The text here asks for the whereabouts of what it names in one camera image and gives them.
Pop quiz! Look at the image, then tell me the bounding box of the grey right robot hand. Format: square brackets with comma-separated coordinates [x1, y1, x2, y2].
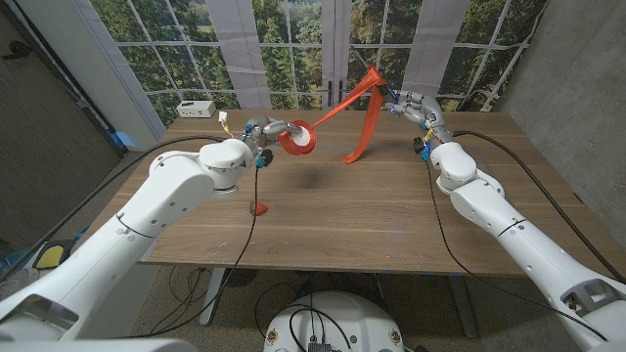
[390, 90, 449, 141]

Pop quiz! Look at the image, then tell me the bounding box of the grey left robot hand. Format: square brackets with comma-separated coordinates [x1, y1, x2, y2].
[243, 115, 303, 153]

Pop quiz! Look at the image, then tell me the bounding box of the blue black handled screwdriver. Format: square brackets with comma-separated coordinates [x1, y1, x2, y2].
[354, 62, 400, 105]

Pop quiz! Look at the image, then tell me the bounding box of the orange ribbon spool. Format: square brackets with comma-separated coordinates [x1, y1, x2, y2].
[276, 65, 387, 165]

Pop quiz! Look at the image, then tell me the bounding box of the printed window forest backdrop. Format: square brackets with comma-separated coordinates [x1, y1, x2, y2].
[90, 0, 549, 129]

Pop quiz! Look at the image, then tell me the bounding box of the white power strip box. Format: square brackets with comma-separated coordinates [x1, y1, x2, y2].
[176, 100, 217, 119]

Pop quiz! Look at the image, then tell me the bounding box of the black round base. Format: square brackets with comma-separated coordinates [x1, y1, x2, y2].
[223, 267, 259, 288]

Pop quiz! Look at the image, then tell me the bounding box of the white table leg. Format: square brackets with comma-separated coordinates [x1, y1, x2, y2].
[447, 274, 479, 339]
[199, 267, 226, 327]

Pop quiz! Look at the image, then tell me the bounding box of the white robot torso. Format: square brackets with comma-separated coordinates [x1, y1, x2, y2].
[262, 290, 406, 352]

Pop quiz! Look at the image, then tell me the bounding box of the yellow and black object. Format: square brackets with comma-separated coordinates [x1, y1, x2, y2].
[32, 239, 77, 271]

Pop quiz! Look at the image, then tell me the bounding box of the teal object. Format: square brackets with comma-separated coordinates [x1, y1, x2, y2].
[0, 247, 30, 273]

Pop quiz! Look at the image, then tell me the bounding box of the grey sneaker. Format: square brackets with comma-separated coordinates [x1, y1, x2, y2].
[0, 267, 40, 299]

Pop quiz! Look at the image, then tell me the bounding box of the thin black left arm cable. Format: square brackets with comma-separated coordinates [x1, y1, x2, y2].
[116, 165, 260, 339]

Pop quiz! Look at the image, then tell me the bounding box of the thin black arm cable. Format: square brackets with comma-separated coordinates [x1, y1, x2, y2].
[116, 165, 260, 339]
[425, 163, 607, 342]

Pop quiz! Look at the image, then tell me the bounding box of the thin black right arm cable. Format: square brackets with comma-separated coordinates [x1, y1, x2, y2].
[425, 163, 607, 342]

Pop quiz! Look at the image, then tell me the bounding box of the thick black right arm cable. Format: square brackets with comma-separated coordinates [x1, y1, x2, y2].
[452, 129, 626, 285]

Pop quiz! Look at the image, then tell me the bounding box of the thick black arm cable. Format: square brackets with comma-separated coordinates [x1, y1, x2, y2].
[0, 135, 226, 283]
[452, 129, 626, 285]

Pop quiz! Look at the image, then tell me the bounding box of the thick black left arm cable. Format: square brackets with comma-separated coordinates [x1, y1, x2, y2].
[0, 135, 226, 283]

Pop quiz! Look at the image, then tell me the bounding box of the black torso cable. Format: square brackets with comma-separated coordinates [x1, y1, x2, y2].
[288, 303, 353, 351]

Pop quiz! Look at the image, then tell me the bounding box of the black door handle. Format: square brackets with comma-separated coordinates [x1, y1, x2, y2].
[2, 40, 33, 61]

